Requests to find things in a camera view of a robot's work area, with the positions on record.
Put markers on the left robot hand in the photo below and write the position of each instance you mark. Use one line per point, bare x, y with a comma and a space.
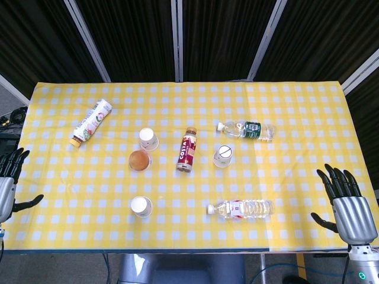
7, 189

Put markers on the red Costa coffee bottle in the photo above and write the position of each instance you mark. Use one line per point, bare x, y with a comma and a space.
186, 151

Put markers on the red label water bottle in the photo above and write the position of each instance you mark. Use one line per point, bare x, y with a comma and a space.
242, 209

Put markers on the yellow white checkered tablecloth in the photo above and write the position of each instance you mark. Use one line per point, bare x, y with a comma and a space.
189, 189

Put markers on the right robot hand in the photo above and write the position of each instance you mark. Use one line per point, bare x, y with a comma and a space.
353, 217

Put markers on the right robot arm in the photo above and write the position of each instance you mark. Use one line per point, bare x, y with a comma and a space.
362, 263

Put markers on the paper cup with line mark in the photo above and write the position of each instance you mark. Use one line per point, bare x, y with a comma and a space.
223, 155

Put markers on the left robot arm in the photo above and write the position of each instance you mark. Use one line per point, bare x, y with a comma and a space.
1, 233

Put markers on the grey robot torso base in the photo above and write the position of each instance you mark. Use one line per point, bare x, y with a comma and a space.
180, 269

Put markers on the white yogurt drink bottle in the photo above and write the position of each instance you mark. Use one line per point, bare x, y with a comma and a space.
91, 121

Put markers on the white floral paper cup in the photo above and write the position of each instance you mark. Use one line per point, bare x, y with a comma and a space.
148, 139
141, 205

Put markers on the grey aluminium frame bar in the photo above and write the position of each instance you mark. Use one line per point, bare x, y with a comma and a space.
177, 41
359, 78
266, 41
13, 87
89, 44

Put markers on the orange jelly cup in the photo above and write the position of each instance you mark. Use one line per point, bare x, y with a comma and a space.
139, 160

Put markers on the green label water bottle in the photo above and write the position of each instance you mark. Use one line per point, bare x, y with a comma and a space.
251, 130

